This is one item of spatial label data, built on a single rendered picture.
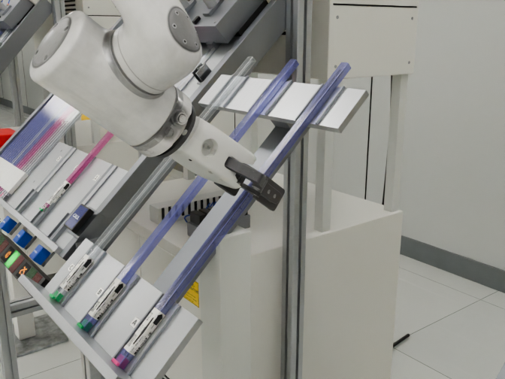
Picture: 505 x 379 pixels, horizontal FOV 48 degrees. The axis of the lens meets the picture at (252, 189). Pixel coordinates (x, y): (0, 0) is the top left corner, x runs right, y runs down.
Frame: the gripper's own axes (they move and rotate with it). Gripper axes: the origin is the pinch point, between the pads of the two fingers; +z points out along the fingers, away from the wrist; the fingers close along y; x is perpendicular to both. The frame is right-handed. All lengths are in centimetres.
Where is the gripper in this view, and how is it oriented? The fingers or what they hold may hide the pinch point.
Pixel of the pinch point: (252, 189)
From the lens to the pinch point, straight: 75.8
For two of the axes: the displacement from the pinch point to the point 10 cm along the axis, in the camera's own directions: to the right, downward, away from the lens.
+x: -4.9, 8.6, -1.5
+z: 6.2, 4.6, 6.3
